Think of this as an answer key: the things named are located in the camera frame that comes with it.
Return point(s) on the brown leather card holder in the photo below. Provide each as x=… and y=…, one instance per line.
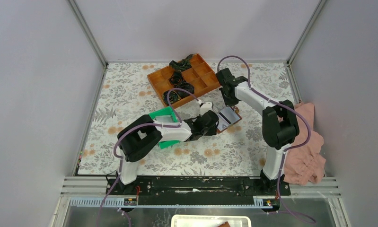
x=228, y=116

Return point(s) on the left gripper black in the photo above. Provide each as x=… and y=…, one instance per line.
x=212, y=131

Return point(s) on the orange wooden compartment tray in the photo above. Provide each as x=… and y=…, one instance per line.
x=201, y=76

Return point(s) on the black items in tray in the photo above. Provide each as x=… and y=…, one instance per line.
x=177, y=80

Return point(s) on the pink crumpled cloth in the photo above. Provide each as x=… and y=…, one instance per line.
x=306, y=164

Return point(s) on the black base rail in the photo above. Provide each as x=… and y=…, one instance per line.
x=191, y=190

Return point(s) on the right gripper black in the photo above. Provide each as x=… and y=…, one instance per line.
x=229, y=103

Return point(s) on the green plastic card box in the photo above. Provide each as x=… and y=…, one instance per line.
x=165, y=115

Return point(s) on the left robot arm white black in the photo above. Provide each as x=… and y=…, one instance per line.
x=161, y=129

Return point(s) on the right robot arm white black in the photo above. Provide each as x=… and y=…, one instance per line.
x=279, y=122

